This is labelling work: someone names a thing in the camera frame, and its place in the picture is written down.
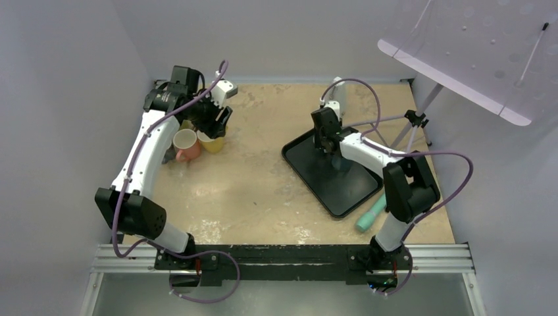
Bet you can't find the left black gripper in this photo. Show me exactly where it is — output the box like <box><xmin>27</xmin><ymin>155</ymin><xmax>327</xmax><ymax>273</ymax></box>
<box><xmin>185</xmin><ymin>89</ymin><xmax>232</xmax><ymax>139</ymax></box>

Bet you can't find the light green mug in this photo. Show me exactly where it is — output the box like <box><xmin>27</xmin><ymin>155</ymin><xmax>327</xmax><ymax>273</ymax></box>
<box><xmin>179</xmin><ymin>120</ymin><xmax>195</xmax><ymax>130</ymax></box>

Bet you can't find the yellow mug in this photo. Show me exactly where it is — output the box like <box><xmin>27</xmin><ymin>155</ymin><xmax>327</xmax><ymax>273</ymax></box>
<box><xmin>197</xmin><ymin>130</ymin><xmax>224</xmax><ymax>153</ymax></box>

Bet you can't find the pink mug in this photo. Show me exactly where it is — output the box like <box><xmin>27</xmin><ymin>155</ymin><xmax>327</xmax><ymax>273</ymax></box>
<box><xmin>172</xmin><ymin>129</ymin><xmax>201</xmax><ymax>162</ymax></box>

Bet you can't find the blue grey mug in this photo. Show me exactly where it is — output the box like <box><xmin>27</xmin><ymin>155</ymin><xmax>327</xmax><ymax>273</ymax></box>
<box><xmin>162</xmin><ymin>147</ymin><xmax>176</xmax><ymax>165</ymax></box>

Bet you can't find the dark teal mug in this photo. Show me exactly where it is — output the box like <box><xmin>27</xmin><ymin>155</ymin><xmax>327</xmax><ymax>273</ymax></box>
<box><xmin>331</xmin><ymin>155</ymin><xmax>352</xmax><ymax>172</ymax></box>

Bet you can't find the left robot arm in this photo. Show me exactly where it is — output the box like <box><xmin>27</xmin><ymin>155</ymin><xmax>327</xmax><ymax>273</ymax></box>
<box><xmin>94</xmin><ymin>60</ymin><xmax>238</xmax><ymax>269</ymax></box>

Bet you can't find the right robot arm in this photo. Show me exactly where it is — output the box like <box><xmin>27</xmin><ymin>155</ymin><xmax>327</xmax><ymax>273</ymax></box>
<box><xmin>311</xmin><ymin>107</ymin><xmax>440</xmax><ymax>268</ymax></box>

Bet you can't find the white metronome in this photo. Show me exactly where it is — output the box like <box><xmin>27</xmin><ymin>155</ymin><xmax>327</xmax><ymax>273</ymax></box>
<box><xmin>327</xmin><ymin>82</ymin><xmax>347</xmax><ymax>119</ymax></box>

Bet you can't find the black serving tray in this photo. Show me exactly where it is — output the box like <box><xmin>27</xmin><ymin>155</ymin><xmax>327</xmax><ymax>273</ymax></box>
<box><xmin>281</xmin><ymin>129</ymin><xmax>383</xmax><ymax>219</ymax></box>

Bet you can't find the tripod stand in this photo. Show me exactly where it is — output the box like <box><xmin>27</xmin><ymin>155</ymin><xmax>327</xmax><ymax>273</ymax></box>
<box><xmin>348</xmin><ymin>82</ymin><xmax>445</xmax><ymax>151</ymax></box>

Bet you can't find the teal bottle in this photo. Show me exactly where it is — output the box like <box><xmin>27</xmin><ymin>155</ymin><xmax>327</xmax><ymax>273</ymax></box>
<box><xmin>355</xmin><ymin>194</ymin><xmax>386</xmax><ymax>232</ymax></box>

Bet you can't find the white perforated board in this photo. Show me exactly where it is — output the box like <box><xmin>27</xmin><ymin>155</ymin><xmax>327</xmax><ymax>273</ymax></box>
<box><xmin>378</xmin><ymin>1</ymin><xmax>557</xmax><ymax>126</ymax></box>

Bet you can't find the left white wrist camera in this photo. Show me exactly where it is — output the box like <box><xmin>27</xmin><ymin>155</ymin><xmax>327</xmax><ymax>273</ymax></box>
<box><xmin>211</xmin><ymin>80</ymin><xmax>238</xmax><ymax>107</ymax></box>

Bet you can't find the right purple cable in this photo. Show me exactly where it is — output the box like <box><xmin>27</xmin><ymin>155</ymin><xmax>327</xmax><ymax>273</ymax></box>
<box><xmin>320</xmin><ymin>78</ymin><xmax>474</xmax><ymax>296</ymax></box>

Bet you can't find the purple cable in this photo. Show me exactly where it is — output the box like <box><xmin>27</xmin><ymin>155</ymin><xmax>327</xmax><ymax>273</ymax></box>
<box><xmin>111</xmin><ymin>59</ymin><xmax>241</xmax><ymax>304</ymax></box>
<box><xmin>320</xmin><ymin>78</ymin><xmax>474</xmax><ymax>296</ymax></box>

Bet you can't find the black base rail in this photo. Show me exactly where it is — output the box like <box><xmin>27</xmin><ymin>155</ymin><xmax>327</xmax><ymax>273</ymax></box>
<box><xmin>154</xmin><ymin>244</ymin><xmax>413</xmax><ymax>288</ymax></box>

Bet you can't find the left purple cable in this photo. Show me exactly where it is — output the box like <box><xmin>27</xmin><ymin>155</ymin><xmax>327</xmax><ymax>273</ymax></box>
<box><xmin>111</xmin><ymin>59</ymin><xmax>241</xmax><ymax>304</ymax></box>

